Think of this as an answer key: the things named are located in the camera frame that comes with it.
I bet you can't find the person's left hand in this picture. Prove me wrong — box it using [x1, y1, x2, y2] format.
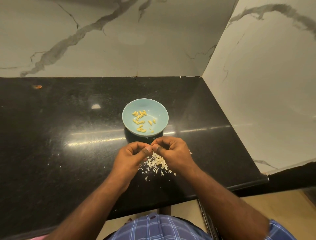
[110, 141, 153, 192]

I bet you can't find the person's right hand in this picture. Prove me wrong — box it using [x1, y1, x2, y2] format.
[151, 136, 198, 178]

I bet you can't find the pile of garlic skins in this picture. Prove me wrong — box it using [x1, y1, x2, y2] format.
[138, 151, 177, 182]

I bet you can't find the light blue bowl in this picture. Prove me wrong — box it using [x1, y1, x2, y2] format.
[122, 98, 170, 137]

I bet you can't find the cluster of peeled garlic cloves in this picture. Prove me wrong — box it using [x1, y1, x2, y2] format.
[132, 110, 158, 133]

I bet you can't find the person's right forearm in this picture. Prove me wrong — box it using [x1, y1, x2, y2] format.
[184, 166, 271, 240]

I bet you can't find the person's left forearm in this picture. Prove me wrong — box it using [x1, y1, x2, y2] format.
[45, 178, 127, 240]

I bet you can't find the blue plaid shirt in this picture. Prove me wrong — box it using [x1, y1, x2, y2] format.
[106, 213, 297, 240]

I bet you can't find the black cabinet trim strip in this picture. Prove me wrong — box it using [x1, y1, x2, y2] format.
[197, 199, 220, 240]

